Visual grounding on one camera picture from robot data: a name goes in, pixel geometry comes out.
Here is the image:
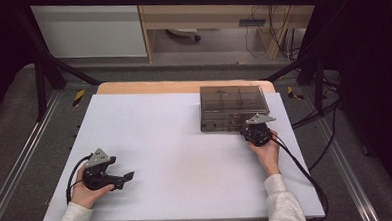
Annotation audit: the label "black floor cable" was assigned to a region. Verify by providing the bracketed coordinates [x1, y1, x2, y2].
[290, 98, 346, 172]

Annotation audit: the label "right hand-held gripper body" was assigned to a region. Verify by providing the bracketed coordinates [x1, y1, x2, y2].
[238, 112, 278, 149]

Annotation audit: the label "office chair base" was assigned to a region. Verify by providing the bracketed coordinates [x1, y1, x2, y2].
[165, 26, 202, 44]

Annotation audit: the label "black metal stand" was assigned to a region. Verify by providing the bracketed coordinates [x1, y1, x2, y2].
[12, 4, 103, 123]
[264, 48, 342, 119]

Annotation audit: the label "aluminium floor rail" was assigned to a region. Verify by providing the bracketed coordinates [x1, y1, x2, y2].
[316, 115, 381, 221]
[0, 90, 69, 221]

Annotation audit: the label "person's left hand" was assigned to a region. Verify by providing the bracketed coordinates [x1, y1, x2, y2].
[69, 164, 116, 210]

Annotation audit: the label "yellow black tape strip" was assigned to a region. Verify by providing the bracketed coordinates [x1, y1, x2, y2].
[71, 88, 87, 108]
[286, 85, 306, 102]

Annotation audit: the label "wooden table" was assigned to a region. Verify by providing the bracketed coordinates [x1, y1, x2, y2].
[96, 74, 276, 102]

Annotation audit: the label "light wooden desk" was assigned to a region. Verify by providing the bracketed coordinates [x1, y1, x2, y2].
[135, 0, 326, 67]

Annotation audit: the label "clear grey drawer box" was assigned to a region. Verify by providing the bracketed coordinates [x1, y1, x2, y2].
[198, 83, 272, 134]

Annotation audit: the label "left hand-held gripper cable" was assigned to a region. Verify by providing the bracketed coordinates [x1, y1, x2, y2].
[64, 154, 95, 205]

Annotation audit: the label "person's right hand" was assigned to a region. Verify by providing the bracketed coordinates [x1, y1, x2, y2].
[247, 129, 282, 178]

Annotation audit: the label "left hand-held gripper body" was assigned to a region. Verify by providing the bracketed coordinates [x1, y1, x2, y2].
[81, 147, 117, 193]

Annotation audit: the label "hanging desk cables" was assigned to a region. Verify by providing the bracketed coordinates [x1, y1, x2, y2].
[243, 0, 308, 62]

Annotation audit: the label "hand-held gripper cable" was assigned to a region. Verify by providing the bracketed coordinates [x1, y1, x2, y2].
[269, 134, 331, 221]
[64, 154, 95, 205]

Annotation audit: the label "right hand-held gripper cable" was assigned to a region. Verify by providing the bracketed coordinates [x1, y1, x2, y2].
[269, 134, 331, 221]

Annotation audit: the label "grey power strip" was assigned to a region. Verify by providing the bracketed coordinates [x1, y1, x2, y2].
[238, 17, 267, 28]

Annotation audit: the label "black metal crossbar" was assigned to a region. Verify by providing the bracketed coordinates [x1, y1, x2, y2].
[22, 0, 334, 19]

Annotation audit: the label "white foam board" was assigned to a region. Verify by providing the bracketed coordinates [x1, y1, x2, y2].
[37, 84, 326, 221]

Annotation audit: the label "white cabinet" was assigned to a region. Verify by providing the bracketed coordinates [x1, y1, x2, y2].
[30, 0, 149, 63]

